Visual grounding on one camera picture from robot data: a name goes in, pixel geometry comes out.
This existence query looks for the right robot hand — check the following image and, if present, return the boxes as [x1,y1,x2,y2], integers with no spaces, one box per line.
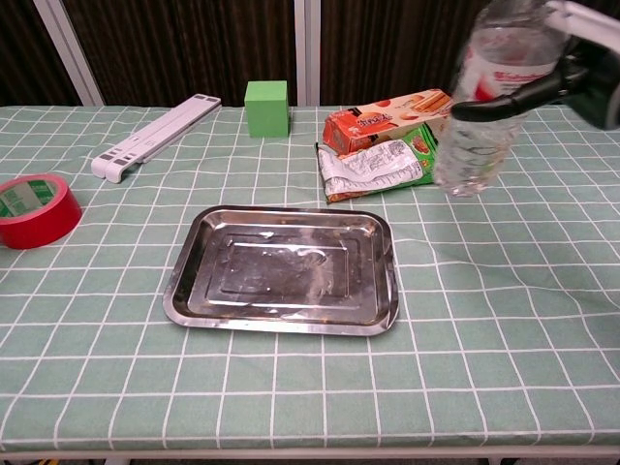
[450,0,620,131]

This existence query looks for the clear plastic bottle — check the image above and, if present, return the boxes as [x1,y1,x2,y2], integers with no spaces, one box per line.
[432,0,569,199]

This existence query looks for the orange wafer biscuit box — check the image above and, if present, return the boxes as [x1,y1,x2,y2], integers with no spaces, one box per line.
[323,88,455,156]

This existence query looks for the green and white snack bag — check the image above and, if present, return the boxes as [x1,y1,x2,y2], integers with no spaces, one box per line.
[316,122,443,204]

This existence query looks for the green cube block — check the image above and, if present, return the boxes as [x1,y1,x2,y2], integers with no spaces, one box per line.
[243,79,291,139]

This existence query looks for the stainless steel tray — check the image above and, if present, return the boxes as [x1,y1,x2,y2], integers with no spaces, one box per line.
[162,204,400,337]

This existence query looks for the green checkered tablecloth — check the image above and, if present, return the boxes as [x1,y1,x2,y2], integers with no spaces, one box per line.
[0,104,620,453]

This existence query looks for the white folding laptop stand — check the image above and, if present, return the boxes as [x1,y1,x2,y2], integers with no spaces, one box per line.
[90,93,223,184]

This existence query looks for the red tape roll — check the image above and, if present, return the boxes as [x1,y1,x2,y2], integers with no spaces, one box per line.
[0,173,83,251]

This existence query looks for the white partition frame post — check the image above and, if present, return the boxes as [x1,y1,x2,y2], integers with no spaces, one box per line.
[32,0,107,108]
[293,0,323,108]

